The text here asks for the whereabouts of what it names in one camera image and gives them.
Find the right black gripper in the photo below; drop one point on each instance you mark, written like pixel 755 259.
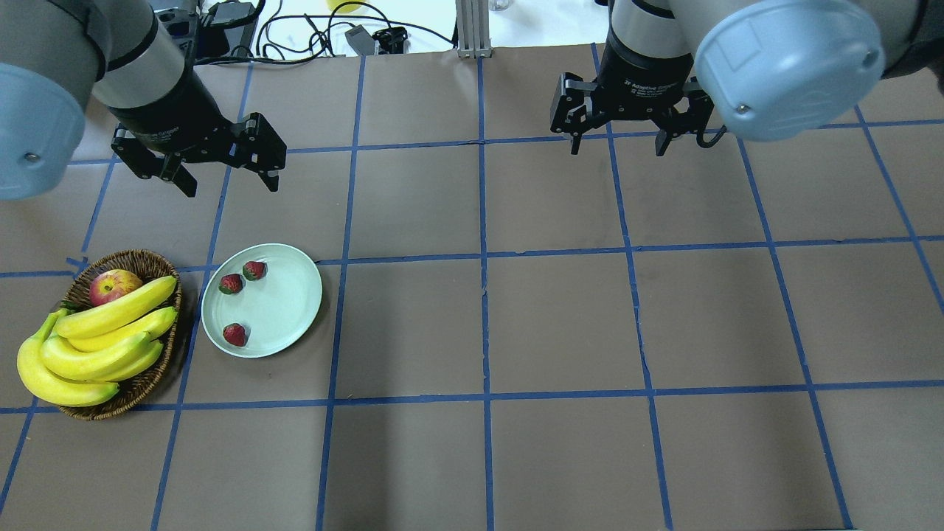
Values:
pixel 643 72

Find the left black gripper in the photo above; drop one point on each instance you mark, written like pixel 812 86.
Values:
pixel 174 113

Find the greenish red strawberry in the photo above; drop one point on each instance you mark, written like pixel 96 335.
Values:
pixel 230 284

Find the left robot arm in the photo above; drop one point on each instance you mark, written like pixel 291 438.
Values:
pixel 138 63

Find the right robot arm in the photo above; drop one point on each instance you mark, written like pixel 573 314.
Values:
pixel 769 69

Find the wicker basket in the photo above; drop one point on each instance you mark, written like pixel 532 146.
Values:
pixel 148 265

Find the black power adapter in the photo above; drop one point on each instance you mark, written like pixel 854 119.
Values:
pixel 226 28

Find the red apple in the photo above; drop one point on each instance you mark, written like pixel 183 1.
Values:
pixel 112 284

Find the yellow banana bunch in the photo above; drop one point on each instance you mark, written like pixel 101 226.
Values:
pixel 78 358

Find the aluminium frame post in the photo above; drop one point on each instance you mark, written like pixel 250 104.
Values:
pixel 473 29

